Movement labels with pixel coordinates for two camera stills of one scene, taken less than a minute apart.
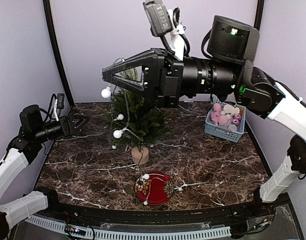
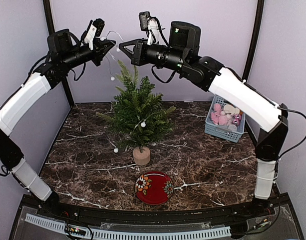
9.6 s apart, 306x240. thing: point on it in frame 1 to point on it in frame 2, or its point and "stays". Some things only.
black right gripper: x=161 y=75 to x=137 y=56
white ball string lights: x=106 y=93 to x=143 y=125
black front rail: x=96 y=214 stays
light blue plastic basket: x=225 y=120 stays
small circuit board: x=71 y=229 stays
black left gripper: x=66 y=125 to x=99 y=50
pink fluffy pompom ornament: x=216 y=107 stays
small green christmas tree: x=134 y=119 stays
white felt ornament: x=229 y=108 stays
